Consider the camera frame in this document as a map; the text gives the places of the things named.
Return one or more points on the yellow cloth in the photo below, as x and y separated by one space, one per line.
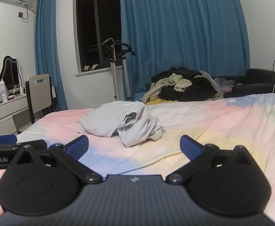
158 101

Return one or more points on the pink cloth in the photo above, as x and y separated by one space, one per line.
231 89

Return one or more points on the black sofa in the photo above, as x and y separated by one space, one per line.
260 80

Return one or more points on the white spray bottle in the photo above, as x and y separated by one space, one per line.
3 93

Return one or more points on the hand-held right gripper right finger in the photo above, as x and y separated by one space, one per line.
189 146

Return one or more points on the clear plastic bag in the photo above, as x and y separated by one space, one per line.
224 82

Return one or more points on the wide blue curtain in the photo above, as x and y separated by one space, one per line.
182 28

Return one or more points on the narrow blue curtain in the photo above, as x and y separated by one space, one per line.
48 51

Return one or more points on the pile of black clothes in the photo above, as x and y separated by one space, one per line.
196 89

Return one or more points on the fluffy pale green garment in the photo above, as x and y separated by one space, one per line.
175 81

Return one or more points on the small white bottle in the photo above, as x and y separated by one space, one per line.
21 90

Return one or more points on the light grey t-shirt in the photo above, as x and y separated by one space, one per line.
130 127

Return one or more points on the pastel tie-dye blanket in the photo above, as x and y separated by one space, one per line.
222 127

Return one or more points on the dark window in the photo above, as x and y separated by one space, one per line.
97 21

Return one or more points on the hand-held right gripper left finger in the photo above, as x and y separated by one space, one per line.
78 144

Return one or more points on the wavy black-framed mirror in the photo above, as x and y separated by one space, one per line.
10 75

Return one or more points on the white dressing table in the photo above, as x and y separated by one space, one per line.
8 113

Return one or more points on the pale gloves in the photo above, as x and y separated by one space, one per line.
91 67

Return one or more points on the black wall socket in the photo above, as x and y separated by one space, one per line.
21 15

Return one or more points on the beige chair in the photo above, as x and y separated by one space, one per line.
39 94

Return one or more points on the standing garment steamer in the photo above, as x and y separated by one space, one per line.
115 80

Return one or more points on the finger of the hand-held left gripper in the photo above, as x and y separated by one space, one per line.
3 139
1 147

